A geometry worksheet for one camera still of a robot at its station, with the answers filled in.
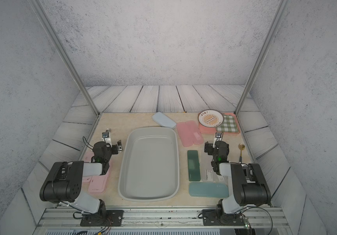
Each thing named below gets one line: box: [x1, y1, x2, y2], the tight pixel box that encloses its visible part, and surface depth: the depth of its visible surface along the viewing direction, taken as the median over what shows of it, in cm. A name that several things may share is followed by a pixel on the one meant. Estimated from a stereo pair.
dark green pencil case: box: [187, 149, 201, 182], surface depth 92 cm
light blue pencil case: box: [151, 111, 177, 130], surface depth 118 cm
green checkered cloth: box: [216, 114, 239, 133], surface depth 113 cm
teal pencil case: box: [188, 182, 230, 199], surface depth 85 cm
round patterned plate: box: [197, 109, 225, 128], surface depth 117 cm
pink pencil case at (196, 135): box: [185, 120, 204, 145], surface depth 109 cm
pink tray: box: [198, 112, 241, 134], surface depth 113 cm
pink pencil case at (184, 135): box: [176, 122, 194, 147], surface depth 107 cm
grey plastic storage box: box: [118, 126, 180, 203], surface depth 93 cm
